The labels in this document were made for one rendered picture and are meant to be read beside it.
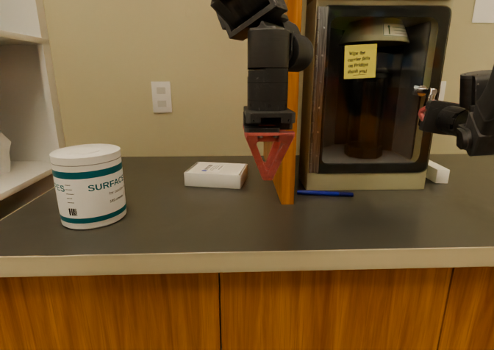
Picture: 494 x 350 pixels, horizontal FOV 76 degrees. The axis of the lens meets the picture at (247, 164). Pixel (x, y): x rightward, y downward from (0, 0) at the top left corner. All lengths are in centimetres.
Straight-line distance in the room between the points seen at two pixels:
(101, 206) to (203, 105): 66
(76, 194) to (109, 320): 25
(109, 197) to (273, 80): 42
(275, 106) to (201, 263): 30
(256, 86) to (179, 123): 84
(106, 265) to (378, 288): 51
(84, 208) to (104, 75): 71
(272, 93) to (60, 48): 104
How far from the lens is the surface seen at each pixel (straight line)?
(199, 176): 88
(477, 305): 83
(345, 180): 88
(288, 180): 75
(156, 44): 126
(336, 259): 61
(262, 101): 43
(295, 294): 67
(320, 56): 80
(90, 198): 69
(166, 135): 127
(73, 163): 67
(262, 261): 58
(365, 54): 84
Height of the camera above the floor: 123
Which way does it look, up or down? 15 degrees down
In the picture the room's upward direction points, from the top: straight up
